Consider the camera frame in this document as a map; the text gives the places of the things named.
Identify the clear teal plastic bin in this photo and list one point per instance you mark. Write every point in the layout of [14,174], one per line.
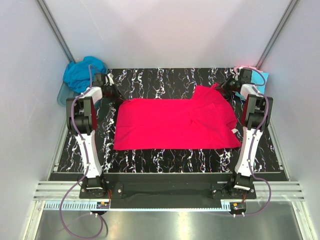
[64,93]

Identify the aluminium corner post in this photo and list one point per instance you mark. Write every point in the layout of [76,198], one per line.
[55,29]
[277,31]

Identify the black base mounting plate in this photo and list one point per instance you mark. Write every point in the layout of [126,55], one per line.
[160,191]

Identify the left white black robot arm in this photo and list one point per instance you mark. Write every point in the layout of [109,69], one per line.
[81,120]

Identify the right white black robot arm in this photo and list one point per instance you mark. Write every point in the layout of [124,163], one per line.
[255,119]

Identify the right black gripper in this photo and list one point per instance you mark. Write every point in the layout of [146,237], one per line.
[223,88]

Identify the folded pink t shirt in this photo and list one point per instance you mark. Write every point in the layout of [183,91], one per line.
[237,68]

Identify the red t shirt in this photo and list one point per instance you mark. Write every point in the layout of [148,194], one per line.
[205,121]

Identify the blue crumpled t shirt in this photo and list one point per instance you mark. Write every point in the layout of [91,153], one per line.
[79,76]

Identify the white slotted cable duct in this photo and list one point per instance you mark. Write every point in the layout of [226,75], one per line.
[77,205]

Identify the right aluminium corner post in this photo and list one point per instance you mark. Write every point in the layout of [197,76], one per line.
[277,31]

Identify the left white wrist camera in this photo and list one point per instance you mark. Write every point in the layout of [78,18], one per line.
[109,79]

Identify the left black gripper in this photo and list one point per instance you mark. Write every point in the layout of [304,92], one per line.
[118,95]

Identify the left aluminium corner post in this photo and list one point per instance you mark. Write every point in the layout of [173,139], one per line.
[55,29]

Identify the folded light blue t shirt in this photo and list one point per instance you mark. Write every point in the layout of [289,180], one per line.
[258,85]

